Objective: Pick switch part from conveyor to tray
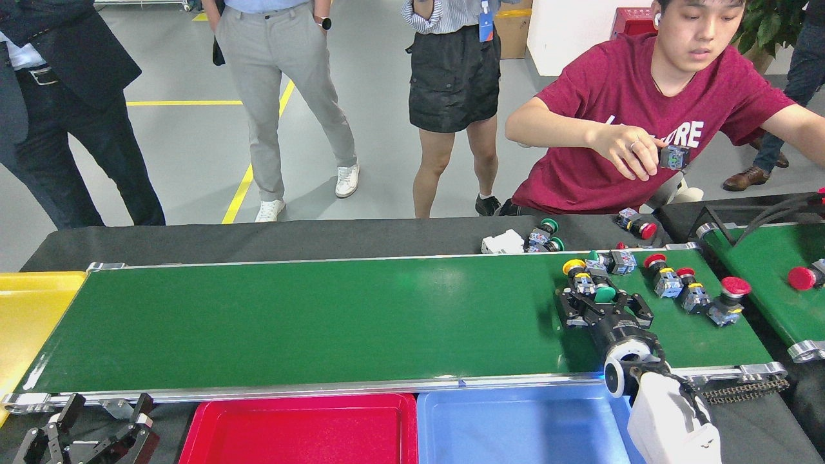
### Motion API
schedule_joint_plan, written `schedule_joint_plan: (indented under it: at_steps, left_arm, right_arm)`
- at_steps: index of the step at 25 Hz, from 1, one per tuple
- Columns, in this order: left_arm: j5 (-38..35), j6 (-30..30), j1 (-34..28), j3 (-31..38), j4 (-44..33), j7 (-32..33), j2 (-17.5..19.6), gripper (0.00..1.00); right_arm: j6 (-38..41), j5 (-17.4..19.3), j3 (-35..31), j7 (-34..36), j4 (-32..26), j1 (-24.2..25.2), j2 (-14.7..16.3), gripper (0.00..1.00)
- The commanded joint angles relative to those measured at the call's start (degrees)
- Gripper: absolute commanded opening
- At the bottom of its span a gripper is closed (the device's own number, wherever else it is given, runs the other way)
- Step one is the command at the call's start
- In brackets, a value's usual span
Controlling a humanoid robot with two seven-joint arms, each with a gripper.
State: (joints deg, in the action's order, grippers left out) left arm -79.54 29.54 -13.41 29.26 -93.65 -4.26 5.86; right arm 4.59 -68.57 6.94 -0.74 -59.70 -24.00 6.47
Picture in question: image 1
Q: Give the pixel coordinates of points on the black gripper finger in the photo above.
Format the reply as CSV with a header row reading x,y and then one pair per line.
x,y
67,409
143,412

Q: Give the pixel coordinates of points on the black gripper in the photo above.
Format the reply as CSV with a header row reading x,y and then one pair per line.
x,y
619,332

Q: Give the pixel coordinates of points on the yellow cap push button switch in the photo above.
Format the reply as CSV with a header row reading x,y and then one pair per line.
x,y
573,265

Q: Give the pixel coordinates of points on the white circuit breaker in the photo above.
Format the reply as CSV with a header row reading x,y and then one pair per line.
x,y
503,243

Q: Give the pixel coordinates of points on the seated person's left forearm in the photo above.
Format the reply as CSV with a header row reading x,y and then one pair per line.
x,y
805,132

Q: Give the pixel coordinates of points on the seated person's right forearm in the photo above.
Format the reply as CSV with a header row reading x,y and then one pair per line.
x,y
548,125

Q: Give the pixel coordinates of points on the yellow plastic tray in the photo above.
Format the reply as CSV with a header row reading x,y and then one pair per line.
x,y
32,322

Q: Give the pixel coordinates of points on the blue plastic tray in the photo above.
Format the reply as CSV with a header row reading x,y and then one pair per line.
x,y
515,432

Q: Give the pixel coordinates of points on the green belt conveyor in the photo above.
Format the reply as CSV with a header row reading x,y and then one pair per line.
x,y
754,270
322,322

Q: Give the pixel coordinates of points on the red plastic tray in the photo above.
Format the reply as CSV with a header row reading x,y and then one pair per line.
x,y
296,435

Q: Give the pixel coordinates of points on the seated person's right hand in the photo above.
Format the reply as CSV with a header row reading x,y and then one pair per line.
x,y
622,145

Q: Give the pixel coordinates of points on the seated person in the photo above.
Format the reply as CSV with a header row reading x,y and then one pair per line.
x,y
612,84

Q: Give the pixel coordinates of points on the standing person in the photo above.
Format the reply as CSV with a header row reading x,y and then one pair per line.
x,y
64,96
283,64
451,77
809,58

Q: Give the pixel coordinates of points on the red fire extinguisher cabinet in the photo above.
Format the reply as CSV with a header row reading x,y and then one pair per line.
x,y
628,22

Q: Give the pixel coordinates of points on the brown cardboard box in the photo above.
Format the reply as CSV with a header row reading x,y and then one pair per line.
x,y
512,35

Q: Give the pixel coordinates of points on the gold plant pot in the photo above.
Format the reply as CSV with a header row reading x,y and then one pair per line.
x,y
764,59

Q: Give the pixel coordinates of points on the green potted plant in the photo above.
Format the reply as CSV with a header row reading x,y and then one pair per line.
x,y
767,26

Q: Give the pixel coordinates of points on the dark wristwatch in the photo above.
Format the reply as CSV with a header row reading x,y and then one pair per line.
x,y
325,23

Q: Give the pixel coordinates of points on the black bracket frame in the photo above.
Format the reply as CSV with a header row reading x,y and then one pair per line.
x,y
717,224

